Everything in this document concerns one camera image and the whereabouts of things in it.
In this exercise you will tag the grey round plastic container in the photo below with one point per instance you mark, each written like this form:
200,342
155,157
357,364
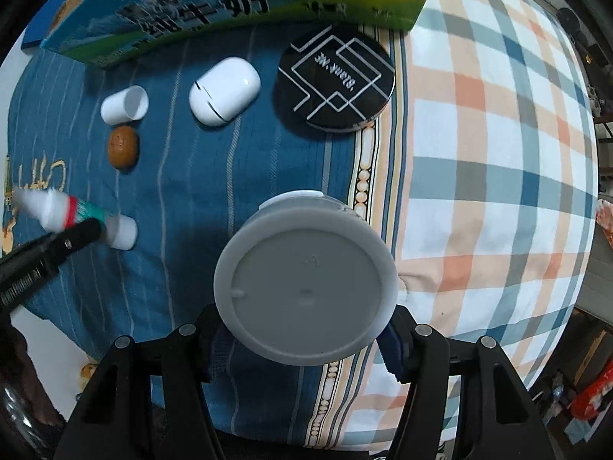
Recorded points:
306,275

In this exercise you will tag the brown walnut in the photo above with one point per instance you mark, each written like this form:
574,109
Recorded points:
123,147

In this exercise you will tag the black round compact case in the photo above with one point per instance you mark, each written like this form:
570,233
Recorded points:
335,79

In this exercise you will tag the red plastic bag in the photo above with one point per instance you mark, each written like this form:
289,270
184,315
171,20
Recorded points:
591,400

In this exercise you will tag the blue milk carton box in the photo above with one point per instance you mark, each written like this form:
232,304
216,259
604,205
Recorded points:
230,0

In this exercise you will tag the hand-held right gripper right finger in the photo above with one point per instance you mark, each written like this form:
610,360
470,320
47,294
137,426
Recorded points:
395,345

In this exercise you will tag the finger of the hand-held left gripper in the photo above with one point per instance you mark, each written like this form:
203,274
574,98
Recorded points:
67,242

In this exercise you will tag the plaid checkered blanket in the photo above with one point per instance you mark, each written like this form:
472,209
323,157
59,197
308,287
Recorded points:
493,177

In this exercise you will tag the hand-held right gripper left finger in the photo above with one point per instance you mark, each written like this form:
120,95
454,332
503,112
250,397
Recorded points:
213,345

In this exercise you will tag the white tube with green label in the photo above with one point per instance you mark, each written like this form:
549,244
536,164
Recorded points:
84,215

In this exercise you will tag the white oval earbud case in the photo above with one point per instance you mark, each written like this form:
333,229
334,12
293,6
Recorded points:
224,91

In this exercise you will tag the small white plastic cup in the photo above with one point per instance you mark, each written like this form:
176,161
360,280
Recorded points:
124,104

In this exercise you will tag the blue striped bed sheet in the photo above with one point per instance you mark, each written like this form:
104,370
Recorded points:
191,177

